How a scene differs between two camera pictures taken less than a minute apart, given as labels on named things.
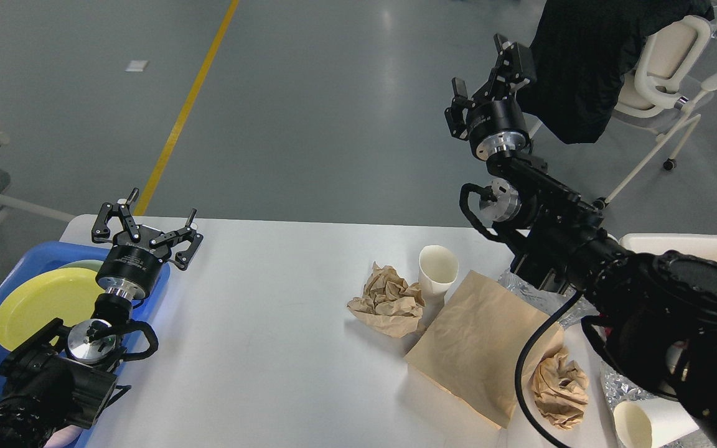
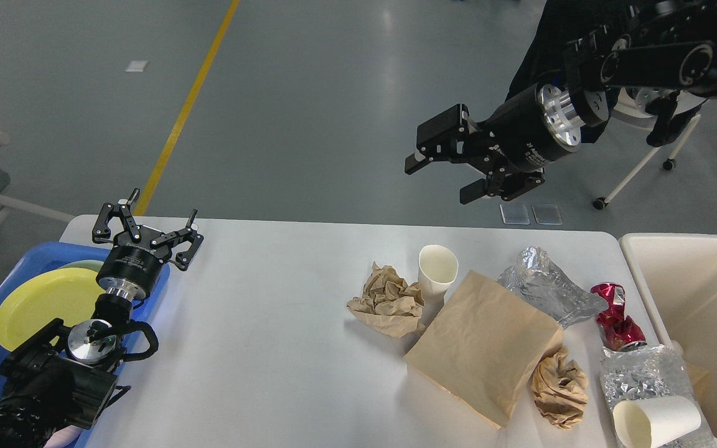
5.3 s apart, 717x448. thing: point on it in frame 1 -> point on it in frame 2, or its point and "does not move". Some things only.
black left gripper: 131,269 does not move
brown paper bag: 470,350 does not move
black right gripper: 495,124 -> 529,130
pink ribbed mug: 59,438 does not move
